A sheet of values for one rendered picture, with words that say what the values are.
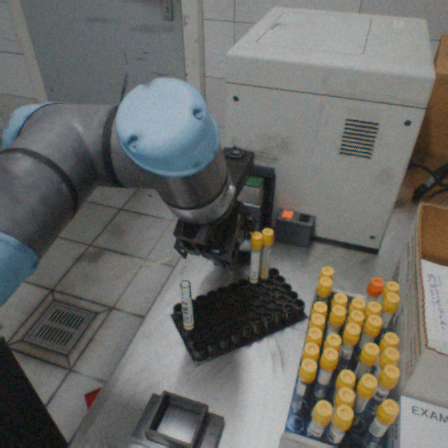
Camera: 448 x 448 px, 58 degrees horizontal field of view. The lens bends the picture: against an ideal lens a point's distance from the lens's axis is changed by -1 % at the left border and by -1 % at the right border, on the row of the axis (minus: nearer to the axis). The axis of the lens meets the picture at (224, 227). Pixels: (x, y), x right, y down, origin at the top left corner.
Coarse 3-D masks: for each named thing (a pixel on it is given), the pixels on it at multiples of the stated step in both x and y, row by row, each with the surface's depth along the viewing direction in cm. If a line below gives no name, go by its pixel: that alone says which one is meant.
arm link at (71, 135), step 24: (24, 120) 36; (48, 120) 34; (72, 120) 35; (96, 120) 35; (24, 144) 31; (48, 144) 32; (72, 144) 33; (96, 144) 34; (72, 168) 32; (96, 168) 35
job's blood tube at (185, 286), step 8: (184, 280) 50; (184, 288) 49; (184, 296) 50; (184, 304) 51; (192, 304) 52; (184, 312) 52; (192, 312) 53; (184, 320) 53; (192, 320) 53; (192, 328) 54
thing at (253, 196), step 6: (264, 180) 68; (264, 186) 69; (246, 192) 66; (252, 192) 66; (258, 192) 65; (240, 198) 67; (246, 198) 67; (252, 198) 67; (258, 198) 66; (252, 204) 67; (258, 204) 67
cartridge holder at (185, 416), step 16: (160, 400) 46; (176, 400) 46; (192, 400) 46; (144, 416) 46; (160, 416) 46; (176, 416) 46; (192, 416) 46; (208, 416) 46; (144, 432) 45; (160, 432) 43; (176, 432) 45; (192, 432) 45; (208, 432) 45
